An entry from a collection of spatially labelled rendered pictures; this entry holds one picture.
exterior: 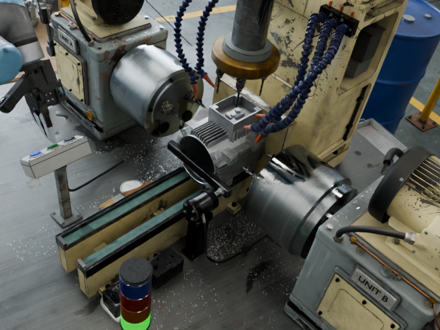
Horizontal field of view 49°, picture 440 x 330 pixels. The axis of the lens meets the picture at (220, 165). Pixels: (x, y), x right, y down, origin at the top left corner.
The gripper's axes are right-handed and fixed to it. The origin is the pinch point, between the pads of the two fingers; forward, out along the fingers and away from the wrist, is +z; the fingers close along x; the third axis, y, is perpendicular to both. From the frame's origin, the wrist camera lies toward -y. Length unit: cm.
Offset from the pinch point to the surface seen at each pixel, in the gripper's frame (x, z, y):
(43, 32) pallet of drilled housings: 222, -25, 100
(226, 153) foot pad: -26.6, 17.3, 35.7
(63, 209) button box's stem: 8.2, 22.3, -1.2
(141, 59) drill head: 4.3, -11.0, 37.2
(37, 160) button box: -3.6, 3.1, -6.2
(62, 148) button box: -3.6, 2.7, 1.0
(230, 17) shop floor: 201, 5, 259
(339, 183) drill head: -57, 26, 44
